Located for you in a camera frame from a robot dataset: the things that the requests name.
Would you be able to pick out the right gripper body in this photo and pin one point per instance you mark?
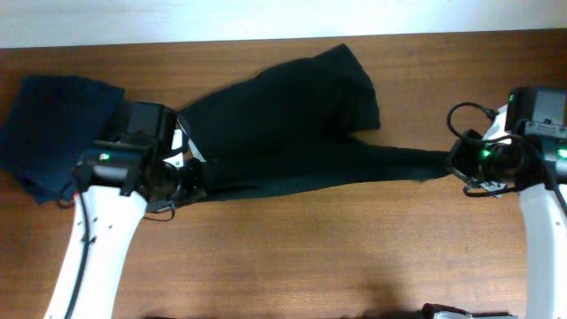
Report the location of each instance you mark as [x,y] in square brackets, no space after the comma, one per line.
[474,159]

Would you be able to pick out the black shorts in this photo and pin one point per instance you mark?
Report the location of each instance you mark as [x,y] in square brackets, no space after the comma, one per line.
[291,129]

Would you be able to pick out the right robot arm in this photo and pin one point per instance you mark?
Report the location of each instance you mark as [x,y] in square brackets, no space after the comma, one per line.
[536,117]

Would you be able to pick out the folded navy blue garment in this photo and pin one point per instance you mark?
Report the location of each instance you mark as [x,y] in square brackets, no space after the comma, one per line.
[52,121]

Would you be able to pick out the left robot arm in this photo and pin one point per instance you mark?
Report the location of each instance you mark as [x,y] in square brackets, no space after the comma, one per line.
[120,179]

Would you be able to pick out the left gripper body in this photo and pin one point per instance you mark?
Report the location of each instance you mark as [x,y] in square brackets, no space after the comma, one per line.
[187,184]

